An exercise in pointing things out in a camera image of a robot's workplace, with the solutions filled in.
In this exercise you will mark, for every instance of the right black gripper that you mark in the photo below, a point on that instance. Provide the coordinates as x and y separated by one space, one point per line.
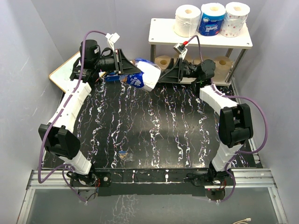
173 74

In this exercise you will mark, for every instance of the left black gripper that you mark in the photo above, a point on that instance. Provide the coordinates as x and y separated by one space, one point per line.
126 67

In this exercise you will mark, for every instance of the brown paper roll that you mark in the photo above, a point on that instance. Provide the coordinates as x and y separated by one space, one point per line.
162 61
197 61
222 67

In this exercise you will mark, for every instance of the plastic blue tissue roll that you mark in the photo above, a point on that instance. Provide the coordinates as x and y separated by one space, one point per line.
146 79

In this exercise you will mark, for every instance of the blue paper roll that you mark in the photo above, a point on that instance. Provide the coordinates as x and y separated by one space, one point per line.
212 15

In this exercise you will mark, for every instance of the white floral paper roll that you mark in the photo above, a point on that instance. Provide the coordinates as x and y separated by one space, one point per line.
234 19

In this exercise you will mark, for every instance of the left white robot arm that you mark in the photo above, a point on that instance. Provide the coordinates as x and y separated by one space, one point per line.
57 135

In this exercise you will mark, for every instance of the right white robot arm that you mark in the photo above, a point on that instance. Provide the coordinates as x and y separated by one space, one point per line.
235 123

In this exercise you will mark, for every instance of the white two-tier shelf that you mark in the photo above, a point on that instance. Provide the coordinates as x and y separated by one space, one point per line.
161 32

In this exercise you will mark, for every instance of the blue stapler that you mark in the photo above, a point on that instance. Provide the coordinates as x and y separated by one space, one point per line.
112 77

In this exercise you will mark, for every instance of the crumpled plastic wrapper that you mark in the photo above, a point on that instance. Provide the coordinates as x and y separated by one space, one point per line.
125 155

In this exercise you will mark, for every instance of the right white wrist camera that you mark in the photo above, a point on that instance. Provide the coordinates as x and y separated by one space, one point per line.
181 49

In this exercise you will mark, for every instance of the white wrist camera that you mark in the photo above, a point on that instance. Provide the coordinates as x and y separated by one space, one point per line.
181 49
112 39

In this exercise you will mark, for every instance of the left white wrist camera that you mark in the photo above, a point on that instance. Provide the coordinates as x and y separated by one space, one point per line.
112 39

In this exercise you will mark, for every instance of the small whiteboard wooden frame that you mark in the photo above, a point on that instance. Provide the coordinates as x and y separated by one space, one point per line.
61 76

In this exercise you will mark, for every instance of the aluminium rail frame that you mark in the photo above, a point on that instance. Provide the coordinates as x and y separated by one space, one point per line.
255 196

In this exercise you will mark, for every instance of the white cable connector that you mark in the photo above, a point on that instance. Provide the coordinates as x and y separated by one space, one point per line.
244 221

